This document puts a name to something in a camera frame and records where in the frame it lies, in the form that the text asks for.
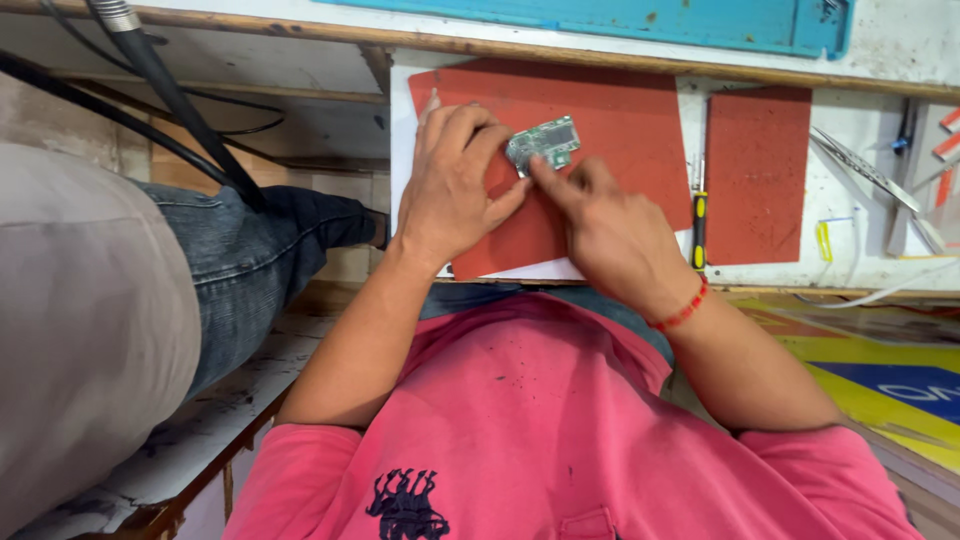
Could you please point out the person's left hand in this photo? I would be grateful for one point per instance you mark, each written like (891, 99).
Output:
(442, 195)

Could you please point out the person's right hand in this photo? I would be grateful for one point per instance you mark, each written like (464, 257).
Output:
(622, 232)

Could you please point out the green circuit board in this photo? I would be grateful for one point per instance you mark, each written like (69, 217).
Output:
(553, 137)

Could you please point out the white sheet under mat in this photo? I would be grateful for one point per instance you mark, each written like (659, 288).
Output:
(400, 157)

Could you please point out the yellow black screwdriver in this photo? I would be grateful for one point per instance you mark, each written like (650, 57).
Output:
(699, 225)

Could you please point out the large red work mat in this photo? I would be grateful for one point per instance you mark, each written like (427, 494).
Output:
(622, 150)

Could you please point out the person's blue jeans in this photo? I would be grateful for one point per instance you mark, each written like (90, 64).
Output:
(465, 296)

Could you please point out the small red work mat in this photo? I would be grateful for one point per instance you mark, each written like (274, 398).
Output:
(757, 176)

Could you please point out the yellow clip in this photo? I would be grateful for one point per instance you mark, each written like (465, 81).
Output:
(824, 241)

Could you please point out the blue silicone mat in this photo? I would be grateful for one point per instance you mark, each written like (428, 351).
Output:
(600, 19)

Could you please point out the pink shirt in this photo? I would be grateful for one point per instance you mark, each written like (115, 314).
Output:
(540, 435)

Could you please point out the silver metal tweezers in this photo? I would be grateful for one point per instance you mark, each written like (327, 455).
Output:
(862, 169)

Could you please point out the yellow blue printed banner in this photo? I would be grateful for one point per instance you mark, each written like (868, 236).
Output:
(885, 375)

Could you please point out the red white stick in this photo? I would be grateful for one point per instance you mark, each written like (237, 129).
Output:
(947, 146)
(944, 187)
(951, 120)

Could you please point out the white worn wooden bench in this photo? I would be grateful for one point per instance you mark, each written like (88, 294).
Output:
(210, 427)

